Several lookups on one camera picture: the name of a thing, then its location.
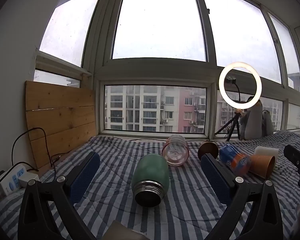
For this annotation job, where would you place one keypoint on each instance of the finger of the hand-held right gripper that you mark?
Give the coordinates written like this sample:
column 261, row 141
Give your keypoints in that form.
column 296, row 157

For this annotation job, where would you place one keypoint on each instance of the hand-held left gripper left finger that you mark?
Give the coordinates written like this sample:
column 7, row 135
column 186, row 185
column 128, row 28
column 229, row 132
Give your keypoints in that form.
column 86, row 172

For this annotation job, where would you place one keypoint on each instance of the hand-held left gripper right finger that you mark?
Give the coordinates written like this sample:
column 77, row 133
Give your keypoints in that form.
column 215, row 177

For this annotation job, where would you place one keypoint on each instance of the green metal thermos bottle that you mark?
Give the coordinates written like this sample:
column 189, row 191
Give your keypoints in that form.
column 151, row 172

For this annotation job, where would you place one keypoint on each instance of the blue and orange cup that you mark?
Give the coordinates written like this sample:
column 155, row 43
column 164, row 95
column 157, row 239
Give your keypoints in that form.
column 230, row 155

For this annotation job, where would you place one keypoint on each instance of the dark brown cup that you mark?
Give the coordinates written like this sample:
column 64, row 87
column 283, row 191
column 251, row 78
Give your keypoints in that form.
column 208, row 150

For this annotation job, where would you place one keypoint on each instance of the white cup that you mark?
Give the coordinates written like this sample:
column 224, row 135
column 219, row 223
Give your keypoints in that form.
column 266, row 151

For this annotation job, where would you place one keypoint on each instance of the orange paper cup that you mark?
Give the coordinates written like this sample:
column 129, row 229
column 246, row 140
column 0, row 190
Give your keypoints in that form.
column 261, row 165

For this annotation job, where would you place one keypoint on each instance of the small grey plush toy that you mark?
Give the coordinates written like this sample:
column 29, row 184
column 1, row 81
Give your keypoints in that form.
column 267, row 123

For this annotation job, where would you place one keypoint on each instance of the clear plastic jar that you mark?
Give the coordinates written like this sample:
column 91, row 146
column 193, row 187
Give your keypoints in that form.
column 176, row 150

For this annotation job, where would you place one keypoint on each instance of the black tripod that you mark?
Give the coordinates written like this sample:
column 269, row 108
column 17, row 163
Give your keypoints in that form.
column 233, row 125

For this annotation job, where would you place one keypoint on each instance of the large grey plush toy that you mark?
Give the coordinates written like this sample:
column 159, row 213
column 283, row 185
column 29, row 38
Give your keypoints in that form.
column 252, row 122

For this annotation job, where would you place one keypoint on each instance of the white charger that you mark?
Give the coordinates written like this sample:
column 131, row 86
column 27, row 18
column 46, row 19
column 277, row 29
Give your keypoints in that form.
column 28, row 178

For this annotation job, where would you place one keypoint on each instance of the wooden board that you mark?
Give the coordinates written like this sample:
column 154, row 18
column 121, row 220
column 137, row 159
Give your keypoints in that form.
column 60, row 120

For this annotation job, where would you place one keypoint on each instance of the white power strip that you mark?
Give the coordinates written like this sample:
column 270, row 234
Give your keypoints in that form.
column 11, row 182

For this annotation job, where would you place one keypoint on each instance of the black phone holder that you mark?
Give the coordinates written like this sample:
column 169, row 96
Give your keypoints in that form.
column 237, row 87

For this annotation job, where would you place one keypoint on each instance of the window frame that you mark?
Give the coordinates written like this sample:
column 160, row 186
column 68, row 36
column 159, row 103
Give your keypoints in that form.
column 155, row 72

